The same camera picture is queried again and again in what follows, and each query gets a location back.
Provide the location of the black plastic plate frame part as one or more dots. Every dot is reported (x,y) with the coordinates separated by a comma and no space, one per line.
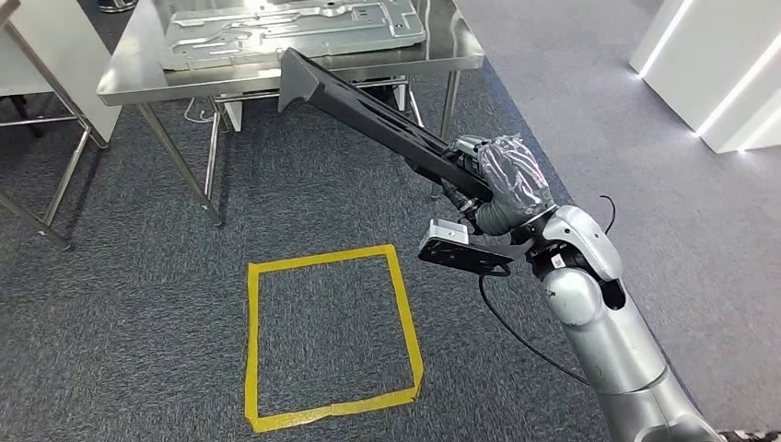
(341,97)

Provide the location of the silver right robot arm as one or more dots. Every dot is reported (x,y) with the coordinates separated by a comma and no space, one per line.
(616,348)

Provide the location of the chrome stanchion base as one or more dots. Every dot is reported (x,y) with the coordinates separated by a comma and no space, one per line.
(119,5)

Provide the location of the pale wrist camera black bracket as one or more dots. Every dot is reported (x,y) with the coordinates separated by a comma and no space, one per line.
(445,235)

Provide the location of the white cabinet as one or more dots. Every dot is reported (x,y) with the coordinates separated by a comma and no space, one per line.
(61,49)

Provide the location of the stamped grey metal panel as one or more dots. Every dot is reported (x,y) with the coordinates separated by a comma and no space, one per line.
(274,30)

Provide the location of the white lit display counter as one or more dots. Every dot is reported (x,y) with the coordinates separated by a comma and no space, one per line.
(720,61)

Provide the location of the stainless steel workbench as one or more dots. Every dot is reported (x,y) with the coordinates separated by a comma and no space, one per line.
(140,79)

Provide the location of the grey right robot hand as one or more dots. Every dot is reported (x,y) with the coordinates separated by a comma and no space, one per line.
(515,177)

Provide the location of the steel side table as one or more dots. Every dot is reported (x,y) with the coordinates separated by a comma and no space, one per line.
(66,177)

